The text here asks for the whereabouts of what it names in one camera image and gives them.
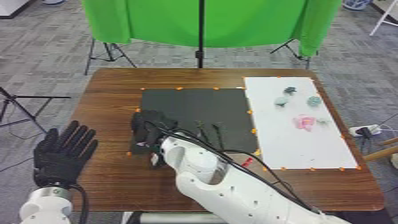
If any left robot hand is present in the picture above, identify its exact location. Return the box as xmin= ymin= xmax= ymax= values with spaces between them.
xmin=32 ymin=120 xmax=101 ymax=189

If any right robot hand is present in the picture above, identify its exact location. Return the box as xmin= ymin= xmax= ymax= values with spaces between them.
xmin=129 ymin=110 xmax=179 ymax=147

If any green sprig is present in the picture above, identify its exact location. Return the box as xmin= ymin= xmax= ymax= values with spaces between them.
xmin=211 ymin=122 xmax=231 ymax=151
xmin=193 ymin=120 xmax=211 ymax=145

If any dark mat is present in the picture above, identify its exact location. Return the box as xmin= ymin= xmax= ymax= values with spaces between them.
xmin=128 ymin=87 xmax=263 ymax=157

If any black tripod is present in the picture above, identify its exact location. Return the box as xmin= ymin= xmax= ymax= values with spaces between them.
xmin=0 ymin=86 xmax=73 ymax=135

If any black backdrop stand leg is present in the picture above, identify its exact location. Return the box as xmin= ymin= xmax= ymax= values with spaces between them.
xmin=268 ymin=38 xmax=314 ymax=70
xmin=82 ymin=37 xmax=138 ymax=76

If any white sheet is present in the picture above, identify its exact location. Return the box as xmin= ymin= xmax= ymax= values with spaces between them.
xmin=241 ymin=76 xmax=362 ymax=171

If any pale grey bar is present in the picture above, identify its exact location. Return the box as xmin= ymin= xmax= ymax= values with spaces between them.
xmin=124 ymin=212 xmax=227 ymax=224

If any black stand pole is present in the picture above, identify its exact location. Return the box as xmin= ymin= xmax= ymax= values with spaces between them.
xmin=195 ymin=0 xmax=206 ymax=69

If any white power strip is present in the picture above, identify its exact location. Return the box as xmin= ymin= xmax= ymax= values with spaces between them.
xmin=348 ymin=124 xmax=382 ymax=138

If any black cable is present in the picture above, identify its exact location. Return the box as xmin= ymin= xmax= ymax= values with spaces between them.
xmin=218 ymin=149 xmax=314 ymax=212

